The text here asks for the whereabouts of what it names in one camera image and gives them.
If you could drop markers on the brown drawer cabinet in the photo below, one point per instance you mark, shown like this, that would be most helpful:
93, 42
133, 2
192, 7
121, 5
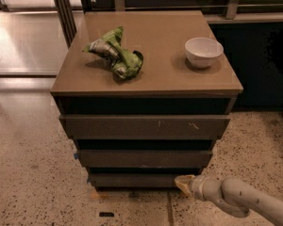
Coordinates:
167, 84

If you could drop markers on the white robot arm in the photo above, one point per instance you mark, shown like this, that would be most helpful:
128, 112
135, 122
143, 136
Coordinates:
232, 196

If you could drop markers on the black tape floor marker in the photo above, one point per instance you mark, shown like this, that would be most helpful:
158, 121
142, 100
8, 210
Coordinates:
106, 214

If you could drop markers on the crumpled green chip bag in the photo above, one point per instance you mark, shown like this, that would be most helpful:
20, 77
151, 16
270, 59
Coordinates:
123, 63

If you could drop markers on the drawer dark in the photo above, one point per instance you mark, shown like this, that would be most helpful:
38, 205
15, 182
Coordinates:
144, 159
132, 180
181, 127

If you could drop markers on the foam gripper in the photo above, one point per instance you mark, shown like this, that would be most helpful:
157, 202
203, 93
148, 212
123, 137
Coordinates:
198, 185

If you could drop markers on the white ceramic bowl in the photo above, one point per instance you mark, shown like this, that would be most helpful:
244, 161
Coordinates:
203, 52

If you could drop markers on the dark metal railing post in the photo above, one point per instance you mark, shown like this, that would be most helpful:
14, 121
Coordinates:
66, 19

